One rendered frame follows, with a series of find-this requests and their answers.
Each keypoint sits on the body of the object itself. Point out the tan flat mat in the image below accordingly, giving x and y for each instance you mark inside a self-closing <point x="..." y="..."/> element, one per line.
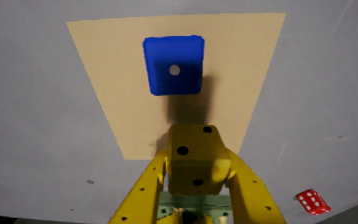
<point x="237" y="53"/>

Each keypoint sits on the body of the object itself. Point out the yellow die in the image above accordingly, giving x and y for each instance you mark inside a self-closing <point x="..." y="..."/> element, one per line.
<point x="198" y="161"/>

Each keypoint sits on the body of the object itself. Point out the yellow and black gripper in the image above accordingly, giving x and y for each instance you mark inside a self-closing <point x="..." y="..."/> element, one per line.
<point x="251" y="201"/>

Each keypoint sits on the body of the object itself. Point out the red die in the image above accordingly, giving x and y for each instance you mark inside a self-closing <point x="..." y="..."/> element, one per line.
<point x="312" y="202"/>

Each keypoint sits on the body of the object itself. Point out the dark blue die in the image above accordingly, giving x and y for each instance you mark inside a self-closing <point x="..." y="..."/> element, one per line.
<point x="174" y="64"/>

